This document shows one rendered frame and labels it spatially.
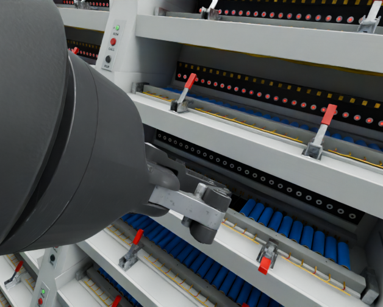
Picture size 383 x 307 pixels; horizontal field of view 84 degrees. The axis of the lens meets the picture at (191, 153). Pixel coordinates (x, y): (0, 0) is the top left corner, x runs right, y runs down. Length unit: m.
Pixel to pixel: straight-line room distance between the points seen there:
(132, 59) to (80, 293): 0.65
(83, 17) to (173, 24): 0.32
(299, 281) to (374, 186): 0.18
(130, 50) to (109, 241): 0.49
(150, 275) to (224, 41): 0.52
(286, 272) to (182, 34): 0.48
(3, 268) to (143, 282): 0.69
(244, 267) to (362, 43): 0.38
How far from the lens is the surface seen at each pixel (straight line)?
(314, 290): 0.43
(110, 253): 0.61
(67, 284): 0.80
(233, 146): 0.39
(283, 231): 0.46
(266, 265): 0.35
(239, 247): 0.42
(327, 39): 0.41
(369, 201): 0.39
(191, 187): 0.16
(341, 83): 0.60
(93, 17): 0.73
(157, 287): 0.56
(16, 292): 1.06
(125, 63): 0.58
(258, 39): 0.43
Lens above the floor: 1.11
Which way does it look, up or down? 8 degrees down
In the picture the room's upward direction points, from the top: 19 degrees clockwise
